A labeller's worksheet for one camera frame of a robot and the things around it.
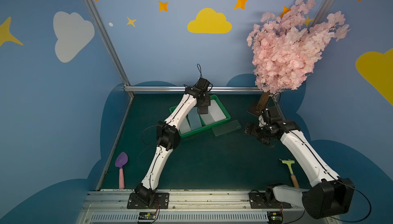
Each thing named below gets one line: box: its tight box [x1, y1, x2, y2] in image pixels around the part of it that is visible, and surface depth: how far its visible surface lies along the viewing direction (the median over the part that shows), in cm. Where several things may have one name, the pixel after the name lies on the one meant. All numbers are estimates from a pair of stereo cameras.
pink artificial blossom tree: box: [247, 0, 351, 114], surface depth 69 cm
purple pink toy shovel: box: [115, 151, 129, 190], surface depth 86 cm
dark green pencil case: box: [211, 119, 242, 137], surface depth 103 cm
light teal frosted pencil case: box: [187, 106, 203, 130], surface depth 102 cm
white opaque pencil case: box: [207, 99, 227, 122], surface depth 110 cm
